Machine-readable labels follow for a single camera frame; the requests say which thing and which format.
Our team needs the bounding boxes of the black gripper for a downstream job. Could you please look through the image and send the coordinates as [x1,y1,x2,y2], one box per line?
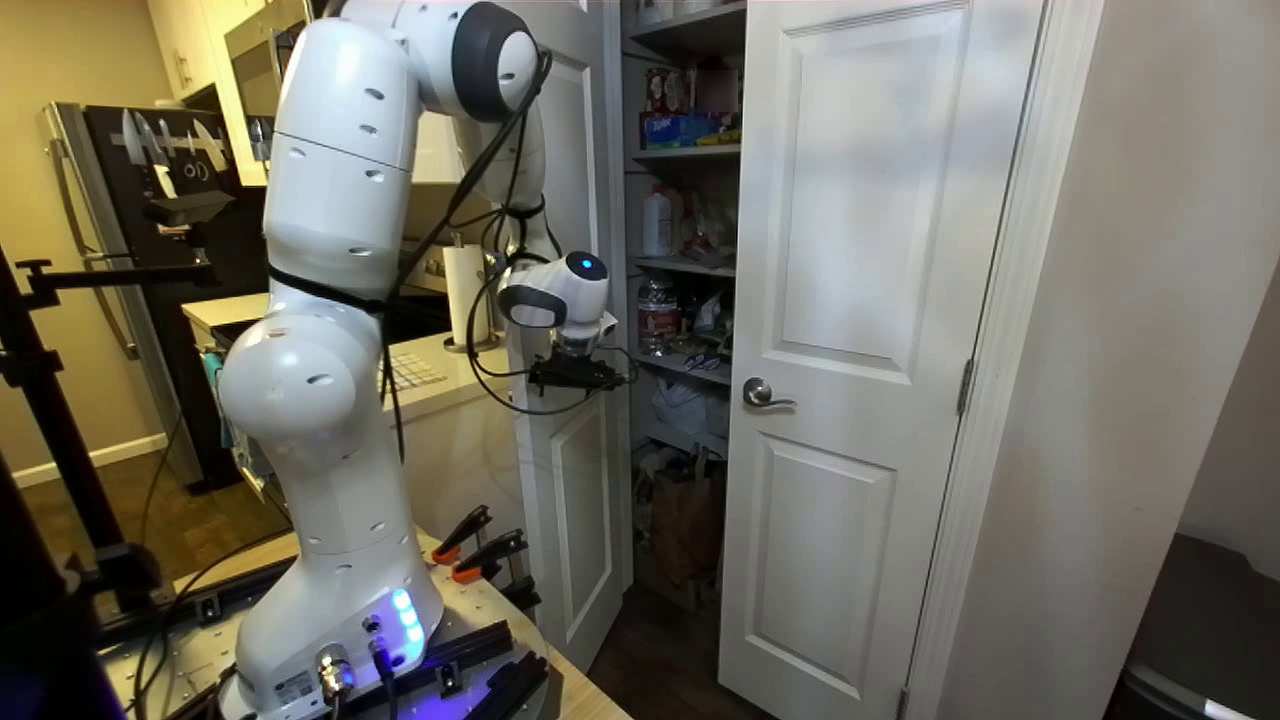
[524,349,630,402]

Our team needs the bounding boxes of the white panelled pantry door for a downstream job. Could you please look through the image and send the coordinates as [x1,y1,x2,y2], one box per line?
[714,0,1053,720]
[513,0,641,671]

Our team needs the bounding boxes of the clear pantry bottles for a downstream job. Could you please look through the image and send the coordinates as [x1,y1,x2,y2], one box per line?
[674,191,741,263]

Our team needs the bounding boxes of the white pantry shelving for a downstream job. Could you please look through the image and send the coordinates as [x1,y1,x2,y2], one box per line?
[620,0,744,472]

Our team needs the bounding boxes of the red lidded jar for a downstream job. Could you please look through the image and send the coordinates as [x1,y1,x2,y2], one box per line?
[636,277,682,359]

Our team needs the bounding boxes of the white kitchen counter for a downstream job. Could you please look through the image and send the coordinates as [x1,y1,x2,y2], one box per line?
[177,290,536,605]

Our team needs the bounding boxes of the white plastic jug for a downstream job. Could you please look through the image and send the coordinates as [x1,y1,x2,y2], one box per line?
[636,186,679,263]

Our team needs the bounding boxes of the brown paper bag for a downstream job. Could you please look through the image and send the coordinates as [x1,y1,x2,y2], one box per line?
[643,465,723,613]

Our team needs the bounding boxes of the orange tipped black clamp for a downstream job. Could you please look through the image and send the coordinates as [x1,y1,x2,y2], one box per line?
[426,500,495,572]
[447,529,530,589]

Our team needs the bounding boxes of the all black bar clamp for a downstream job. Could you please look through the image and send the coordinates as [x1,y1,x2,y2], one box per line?
[493,570,544,620]

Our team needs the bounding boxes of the blue food box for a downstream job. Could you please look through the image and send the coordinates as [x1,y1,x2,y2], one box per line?
[636,107,708,154]

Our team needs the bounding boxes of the dark food packages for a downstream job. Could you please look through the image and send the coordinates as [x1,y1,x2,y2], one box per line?
[701,62,744,148]

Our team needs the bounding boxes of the teal hanging towel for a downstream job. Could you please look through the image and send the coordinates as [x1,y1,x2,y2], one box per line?
[196,349,256,472]

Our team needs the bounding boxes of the black refrigerator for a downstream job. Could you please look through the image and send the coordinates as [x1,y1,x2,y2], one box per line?
[42,95,277,491]

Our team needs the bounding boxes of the black tripod stand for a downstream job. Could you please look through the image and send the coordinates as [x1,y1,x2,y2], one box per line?
[0,252,216,633]

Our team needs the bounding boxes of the black trash bin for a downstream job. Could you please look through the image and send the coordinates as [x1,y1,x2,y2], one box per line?
[1102,533,1280,720]

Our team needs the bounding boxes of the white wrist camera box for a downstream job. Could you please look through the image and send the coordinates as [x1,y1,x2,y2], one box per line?
[555,312,620,349]

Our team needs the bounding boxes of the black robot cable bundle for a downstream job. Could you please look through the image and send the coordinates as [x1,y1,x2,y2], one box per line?
[375,51,630,465]

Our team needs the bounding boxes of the silver lever door handle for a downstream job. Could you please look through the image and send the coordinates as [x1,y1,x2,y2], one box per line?
[741,376,801,418]

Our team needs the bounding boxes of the black base mounting bracket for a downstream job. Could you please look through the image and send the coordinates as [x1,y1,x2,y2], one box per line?
[391,620,515,699]
[454,649,559,720]

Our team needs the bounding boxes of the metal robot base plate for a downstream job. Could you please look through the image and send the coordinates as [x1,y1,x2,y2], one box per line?
[210,617,562,720]

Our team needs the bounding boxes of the white door frame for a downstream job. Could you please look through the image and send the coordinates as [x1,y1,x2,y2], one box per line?
[900,0,1111,720]

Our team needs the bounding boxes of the black foreground post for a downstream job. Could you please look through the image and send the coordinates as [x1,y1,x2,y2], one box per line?
[0,454,130,720]

